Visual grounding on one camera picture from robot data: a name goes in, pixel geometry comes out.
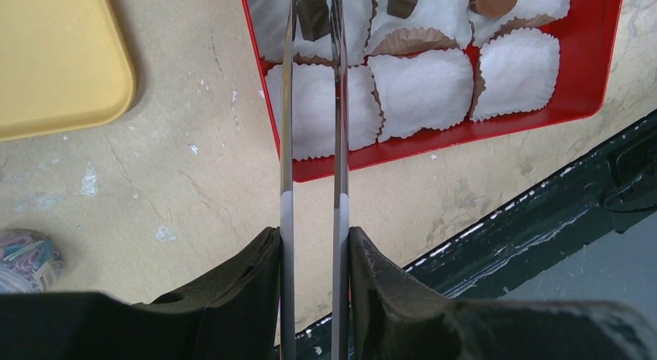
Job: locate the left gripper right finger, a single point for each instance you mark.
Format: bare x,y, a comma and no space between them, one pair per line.
397,317

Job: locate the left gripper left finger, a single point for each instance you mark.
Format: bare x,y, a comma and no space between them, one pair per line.
230,312

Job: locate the metal tongs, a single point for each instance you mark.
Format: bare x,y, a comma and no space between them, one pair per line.
291,170

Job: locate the dark cube chocolate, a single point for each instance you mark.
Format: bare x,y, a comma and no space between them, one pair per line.
313,18

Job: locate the brown chocolate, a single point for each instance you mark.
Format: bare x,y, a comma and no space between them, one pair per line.
401,9

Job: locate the round dark chocolate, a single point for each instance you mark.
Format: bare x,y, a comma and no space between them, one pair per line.
492,8

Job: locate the red chocolate box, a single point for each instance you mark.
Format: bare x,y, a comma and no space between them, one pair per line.
443,76

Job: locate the yellow tray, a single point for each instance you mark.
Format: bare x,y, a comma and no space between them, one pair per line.
64,66

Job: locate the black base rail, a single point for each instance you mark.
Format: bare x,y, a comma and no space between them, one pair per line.
585,233

